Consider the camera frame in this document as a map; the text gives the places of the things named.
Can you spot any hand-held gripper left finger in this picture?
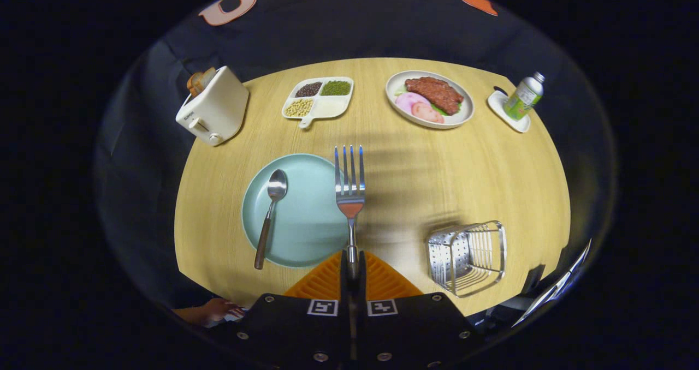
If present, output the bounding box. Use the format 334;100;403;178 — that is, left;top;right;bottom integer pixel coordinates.
221;250;353;370

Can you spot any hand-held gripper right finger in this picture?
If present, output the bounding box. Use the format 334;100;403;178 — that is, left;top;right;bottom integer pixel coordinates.
352;250;487;370

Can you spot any silver metal fork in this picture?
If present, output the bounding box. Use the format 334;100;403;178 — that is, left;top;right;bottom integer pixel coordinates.
334;145;366;281

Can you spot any pale green round plate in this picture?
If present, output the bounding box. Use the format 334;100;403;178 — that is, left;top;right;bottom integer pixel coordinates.
241;153;353;268

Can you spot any white divided snack tray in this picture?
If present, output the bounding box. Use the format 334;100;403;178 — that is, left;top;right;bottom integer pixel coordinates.
281;76;354;129

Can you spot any pile of yellow soybeans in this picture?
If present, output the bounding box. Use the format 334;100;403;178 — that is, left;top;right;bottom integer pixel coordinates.
285;98;315;117

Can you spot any reddish ham slice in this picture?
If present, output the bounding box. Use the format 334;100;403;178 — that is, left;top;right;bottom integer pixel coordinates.
411;102;446;124

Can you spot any pale pink ham slice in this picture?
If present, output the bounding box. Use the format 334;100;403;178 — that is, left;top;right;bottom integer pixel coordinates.
395;92;432;117

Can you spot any white oval food plate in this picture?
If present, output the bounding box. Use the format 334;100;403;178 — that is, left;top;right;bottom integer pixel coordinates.
385;70;475;129

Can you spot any pile of green beans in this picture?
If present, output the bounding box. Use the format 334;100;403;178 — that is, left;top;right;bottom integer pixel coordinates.
320;80;352;97

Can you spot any brown grilled steak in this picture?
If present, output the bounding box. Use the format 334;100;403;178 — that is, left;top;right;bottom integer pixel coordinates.
405;76;465;116

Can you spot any cream white toaster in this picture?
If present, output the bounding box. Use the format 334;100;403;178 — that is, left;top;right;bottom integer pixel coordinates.
175;66;250;147

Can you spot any white square coaster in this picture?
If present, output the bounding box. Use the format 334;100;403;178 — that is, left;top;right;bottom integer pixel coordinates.
487;86;531;134

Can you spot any green label drink bottle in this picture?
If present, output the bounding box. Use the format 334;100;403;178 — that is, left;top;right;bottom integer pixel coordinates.
503;71;546;122

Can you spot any metal wire cutlery basket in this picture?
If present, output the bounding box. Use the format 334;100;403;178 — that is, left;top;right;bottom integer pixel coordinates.
425;220;507;298

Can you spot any spoon with brown handle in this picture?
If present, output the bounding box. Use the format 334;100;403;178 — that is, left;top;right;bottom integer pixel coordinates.
254;169;288;270

